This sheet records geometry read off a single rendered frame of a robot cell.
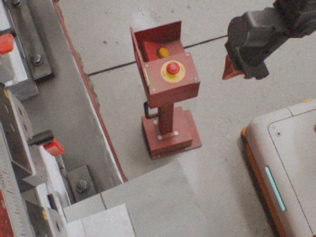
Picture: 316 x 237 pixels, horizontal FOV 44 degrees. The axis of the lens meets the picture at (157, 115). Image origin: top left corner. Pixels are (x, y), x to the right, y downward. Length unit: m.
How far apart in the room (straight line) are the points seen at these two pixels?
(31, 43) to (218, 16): 1.32
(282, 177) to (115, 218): 0.95
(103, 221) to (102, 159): 0.21
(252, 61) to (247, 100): 1.18
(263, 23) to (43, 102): 0.60
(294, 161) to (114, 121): 0.86
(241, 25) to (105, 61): 1.41
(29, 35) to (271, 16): 0.66
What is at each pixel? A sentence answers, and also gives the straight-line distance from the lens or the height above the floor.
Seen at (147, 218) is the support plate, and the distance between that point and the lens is 0.82.
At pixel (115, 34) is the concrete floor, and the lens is 2.16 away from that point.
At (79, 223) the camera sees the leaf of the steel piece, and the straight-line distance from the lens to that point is 0.84.
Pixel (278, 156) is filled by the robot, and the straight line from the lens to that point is 1.65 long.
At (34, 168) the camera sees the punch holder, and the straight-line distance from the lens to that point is 0.62.
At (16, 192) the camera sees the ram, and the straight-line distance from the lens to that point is 0.50.
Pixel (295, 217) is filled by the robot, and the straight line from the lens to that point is 1.63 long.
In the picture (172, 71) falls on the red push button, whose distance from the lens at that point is 1.13.
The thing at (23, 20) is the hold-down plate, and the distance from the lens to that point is 1.17.
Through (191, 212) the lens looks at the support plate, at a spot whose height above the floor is 1.00.
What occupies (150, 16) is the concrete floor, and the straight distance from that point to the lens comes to 2.21.
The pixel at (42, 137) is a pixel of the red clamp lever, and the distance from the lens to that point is 0.63.
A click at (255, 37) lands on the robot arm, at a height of 1.20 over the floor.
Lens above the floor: 1.82
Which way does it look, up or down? 70 degrees down
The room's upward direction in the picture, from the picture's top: 4 degrees counter-clockwise
